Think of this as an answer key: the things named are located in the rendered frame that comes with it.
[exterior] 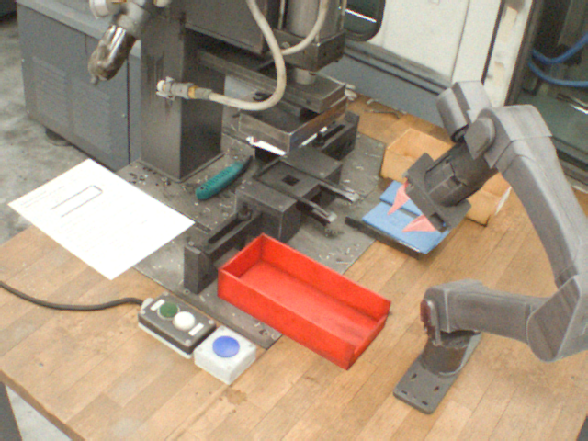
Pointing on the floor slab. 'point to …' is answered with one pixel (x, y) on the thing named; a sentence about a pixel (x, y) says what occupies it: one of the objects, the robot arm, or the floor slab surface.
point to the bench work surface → (285, 348)
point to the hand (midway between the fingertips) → (400, 219)
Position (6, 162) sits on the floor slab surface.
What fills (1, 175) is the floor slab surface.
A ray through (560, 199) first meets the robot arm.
